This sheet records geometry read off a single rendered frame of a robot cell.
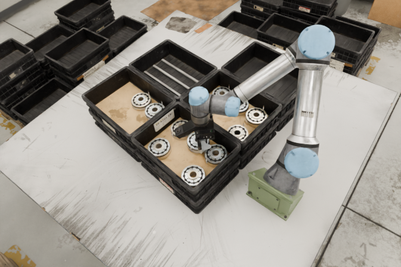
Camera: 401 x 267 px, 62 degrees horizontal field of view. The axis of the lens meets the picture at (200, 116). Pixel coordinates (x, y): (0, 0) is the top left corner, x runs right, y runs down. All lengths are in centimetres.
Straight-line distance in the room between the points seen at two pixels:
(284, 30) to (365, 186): 138
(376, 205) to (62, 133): 200
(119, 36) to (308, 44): 212
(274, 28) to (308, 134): 185
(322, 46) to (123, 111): 103
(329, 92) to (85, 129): 138
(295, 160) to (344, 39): 170
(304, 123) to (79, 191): 108
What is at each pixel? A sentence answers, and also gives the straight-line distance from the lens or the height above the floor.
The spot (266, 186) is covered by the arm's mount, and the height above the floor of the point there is 87.
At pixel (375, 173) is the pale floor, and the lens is 264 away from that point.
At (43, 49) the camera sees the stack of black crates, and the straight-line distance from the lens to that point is 318.
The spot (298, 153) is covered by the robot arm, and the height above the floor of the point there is 111.
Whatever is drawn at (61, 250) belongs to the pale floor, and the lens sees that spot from 243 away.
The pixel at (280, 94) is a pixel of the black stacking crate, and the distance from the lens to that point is 177.
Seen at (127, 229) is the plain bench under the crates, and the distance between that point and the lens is 155.
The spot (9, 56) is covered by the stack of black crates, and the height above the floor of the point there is 49.
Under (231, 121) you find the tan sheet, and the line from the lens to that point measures 163.
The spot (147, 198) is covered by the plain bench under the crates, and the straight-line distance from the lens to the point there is 159.
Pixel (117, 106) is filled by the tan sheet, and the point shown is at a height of 83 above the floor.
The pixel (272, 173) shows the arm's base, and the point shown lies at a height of 89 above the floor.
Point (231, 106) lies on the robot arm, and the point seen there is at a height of 117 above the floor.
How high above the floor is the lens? 209
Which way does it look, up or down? 50 degrees down
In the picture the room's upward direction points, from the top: 5 degrees counter-clockwise
